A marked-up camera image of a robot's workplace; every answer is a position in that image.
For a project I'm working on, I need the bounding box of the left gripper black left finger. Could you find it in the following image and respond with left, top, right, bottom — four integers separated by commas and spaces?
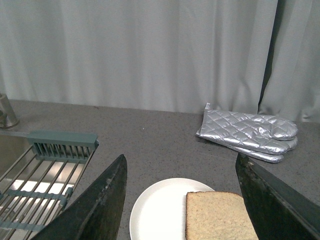
33, 154, 128, 240

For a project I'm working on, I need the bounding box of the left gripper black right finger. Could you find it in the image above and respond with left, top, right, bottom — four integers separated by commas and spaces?
235, 153, 320, 240

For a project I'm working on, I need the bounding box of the white round plate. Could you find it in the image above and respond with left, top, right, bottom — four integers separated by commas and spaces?
129, 178, 213, 240

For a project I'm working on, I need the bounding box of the brown bread slice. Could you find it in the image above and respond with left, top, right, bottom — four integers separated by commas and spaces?
185, 191, 258, 240

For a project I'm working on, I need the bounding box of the green metal sink drying rack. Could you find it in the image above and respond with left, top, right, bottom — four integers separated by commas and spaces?
0, 130, 99, 240

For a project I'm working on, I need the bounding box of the stainless steel sink basin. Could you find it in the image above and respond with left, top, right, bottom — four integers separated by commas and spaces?
0, 135, 85, 240

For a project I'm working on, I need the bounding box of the silver quilted oven mitt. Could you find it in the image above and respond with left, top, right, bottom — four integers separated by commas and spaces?
196, 103, 298, 141

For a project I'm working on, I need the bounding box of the brushed steel faucet base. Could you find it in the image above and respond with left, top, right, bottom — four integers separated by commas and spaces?
0, 93, 19, 129

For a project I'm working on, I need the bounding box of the grey curtain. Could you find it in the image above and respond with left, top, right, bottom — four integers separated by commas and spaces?
0, 0, 320, 122

